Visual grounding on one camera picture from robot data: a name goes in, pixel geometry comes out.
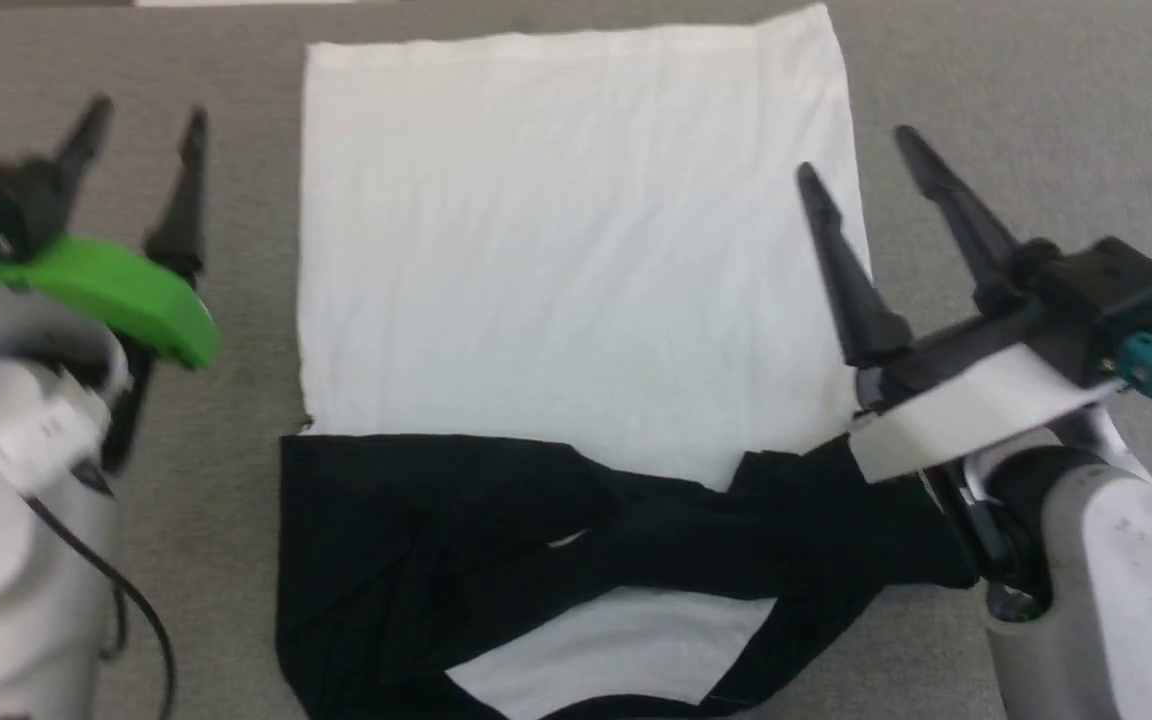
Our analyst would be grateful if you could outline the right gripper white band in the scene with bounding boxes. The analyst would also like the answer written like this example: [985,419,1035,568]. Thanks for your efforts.
[796,125,1152,485]

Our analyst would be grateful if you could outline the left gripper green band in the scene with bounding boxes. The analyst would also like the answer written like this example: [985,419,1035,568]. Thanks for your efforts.
[0,95,221,493]

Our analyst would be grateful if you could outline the white and black garment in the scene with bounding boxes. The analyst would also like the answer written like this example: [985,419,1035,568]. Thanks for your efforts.
[274,4,979,720]

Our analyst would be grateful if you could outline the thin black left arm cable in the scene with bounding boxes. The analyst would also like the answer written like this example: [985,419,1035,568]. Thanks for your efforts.
[0,355,179,720]

